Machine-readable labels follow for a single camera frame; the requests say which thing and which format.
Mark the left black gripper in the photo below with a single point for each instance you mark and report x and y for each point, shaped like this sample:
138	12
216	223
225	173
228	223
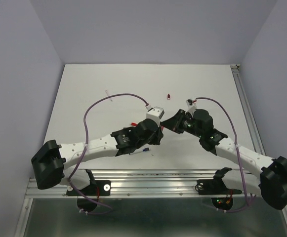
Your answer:
159	135

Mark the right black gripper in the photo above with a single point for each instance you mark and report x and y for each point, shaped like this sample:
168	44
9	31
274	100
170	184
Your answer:
174	122

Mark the white marker blue cap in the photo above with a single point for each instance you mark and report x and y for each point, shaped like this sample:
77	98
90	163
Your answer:
141	150

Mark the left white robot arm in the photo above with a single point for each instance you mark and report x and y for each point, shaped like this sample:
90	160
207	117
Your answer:
55	164

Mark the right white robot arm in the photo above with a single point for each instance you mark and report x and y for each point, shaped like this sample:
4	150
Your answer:
259	175

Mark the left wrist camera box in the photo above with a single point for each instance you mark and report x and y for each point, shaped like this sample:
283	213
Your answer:
155	114

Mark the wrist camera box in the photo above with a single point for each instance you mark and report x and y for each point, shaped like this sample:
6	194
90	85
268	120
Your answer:
191	103
155	114

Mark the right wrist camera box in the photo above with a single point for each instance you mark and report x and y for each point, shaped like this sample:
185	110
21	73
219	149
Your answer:
191	103

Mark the aluminium front rail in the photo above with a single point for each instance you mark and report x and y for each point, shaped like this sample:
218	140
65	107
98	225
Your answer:
149	183

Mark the aluminium rail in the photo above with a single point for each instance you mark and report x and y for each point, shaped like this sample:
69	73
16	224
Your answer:
149	183
252	127

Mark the aluminium right rail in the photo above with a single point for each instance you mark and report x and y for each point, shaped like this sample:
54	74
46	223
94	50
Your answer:
252	127

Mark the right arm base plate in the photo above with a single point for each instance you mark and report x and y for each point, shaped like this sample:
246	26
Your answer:
214	187

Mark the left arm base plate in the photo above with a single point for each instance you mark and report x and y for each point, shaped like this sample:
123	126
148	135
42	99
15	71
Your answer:
102	187

